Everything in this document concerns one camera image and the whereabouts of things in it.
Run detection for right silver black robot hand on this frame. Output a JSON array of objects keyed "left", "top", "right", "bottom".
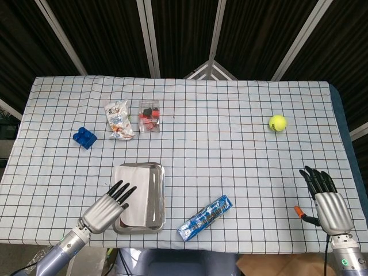
[{"left": 294, "top": 166, "right": 355, "bottom": 237}]

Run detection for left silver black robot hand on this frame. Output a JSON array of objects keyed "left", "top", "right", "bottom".
[{"left": 78, "top": 180, "right": 137, "bottom": 234}]

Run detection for white cloth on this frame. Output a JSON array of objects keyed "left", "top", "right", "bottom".
[{"left": 111, "top": 166, "right": 150, "bottom": 228}]

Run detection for metal tray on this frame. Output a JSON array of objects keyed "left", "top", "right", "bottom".
[{"left": 112, "top": 162, "right": 166, "bottom": 235}]

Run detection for blue toy building block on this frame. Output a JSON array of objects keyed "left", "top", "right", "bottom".
[{"left": 72, "top": 126, "right": 98, "bottom": 150}]

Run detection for grey robot torso base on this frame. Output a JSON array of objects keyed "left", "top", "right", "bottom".
[{"left": 116, "top": 248, "right": 242, "bottom": 276}]

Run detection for white crumpled snack bag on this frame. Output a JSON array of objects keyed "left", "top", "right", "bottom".
[{"left": 103, "top": 99, "right": 135, "bottom": 141}]

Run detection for blue cookie package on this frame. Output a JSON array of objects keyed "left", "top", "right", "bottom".
[{"left": 176, "top": 194, "right": 233, "bottom": 242}]

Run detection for yellow-green tennis ball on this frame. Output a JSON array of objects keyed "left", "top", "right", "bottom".
[{"left": 269, "top": 114, "right": 288, "bottom": 133}]

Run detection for clear bag red items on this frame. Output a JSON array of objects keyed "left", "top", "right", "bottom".
[{"left": 138, "top": 99, "right": 161, "bottom": 134}]

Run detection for white checkered tablecloth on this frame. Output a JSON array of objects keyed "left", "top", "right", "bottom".
[{"left": 0, "top": 75, "right": 361, "bottom": 255}]

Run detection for black cable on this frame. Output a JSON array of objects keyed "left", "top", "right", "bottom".
[{"left": 324, "top": 235, "right": 330, "bottom": 276}]

